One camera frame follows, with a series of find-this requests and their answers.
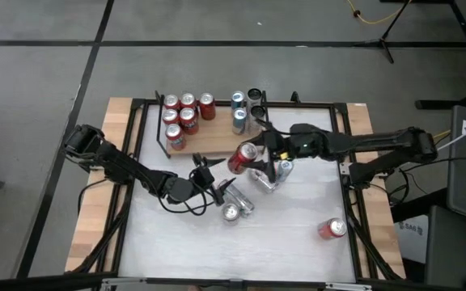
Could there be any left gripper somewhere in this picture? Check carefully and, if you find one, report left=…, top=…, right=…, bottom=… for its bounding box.
left=191, top=152, right=238, bottom=207

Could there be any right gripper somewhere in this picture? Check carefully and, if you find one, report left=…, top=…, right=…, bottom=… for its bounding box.
left=243, top=123, right=328, bottom=183

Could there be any black tripod stand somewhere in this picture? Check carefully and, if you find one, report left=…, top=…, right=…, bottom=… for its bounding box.
left=354, top=0, right=414, bottom=65

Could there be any black desk base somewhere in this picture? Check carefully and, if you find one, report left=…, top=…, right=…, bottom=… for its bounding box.
left=414, top=0, right=466, bottom=111

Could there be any wooden shelf with black legs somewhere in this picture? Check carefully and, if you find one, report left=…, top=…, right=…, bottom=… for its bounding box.
left=154, top=90, right=273, bottom=160

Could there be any slim blue silver can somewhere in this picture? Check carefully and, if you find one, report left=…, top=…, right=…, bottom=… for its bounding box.
left=276, top=159, right=294, bottom=183
left=231, top=107, right=248, bottom=136
left=231, top=91, right=247, bottom=111

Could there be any yellow cable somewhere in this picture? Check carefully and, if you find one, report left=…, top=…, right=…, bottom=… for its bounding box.
left=348, top=0, right=411, bottom=25

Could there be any white printed box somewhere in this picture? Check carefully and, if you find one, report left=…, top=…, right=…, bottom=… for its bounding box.
left=394, top=213, right=430, bottom=264

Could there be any red soda can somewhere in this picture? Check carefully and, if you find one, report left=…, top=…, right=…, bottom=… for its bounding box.
left=317, top=217, right=348, bottom=240
left=179, top=92, right=197, bottom=109

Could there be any red Fanta can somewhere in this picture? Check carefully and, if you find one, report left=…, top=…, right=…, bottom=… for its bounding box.
left=179, top=107, right=200, bottom=136
left=165, top=123, right=187, bottom=152
left=163, top=94, right=181, bottom=111
left=161, top=108, right=180, bottom=125

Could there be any silver Diet Coke can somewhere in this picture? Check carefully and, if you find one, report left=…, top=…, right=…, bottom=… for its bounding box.
left=248, top=167, right=278, bottom=194
left=221, top=201, right=241, bottom=224

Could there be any red black Coca-Cola can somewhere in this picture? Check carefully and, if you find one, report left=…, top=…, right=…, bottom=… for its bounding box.
left=198, top=92, right=217, bottom=121

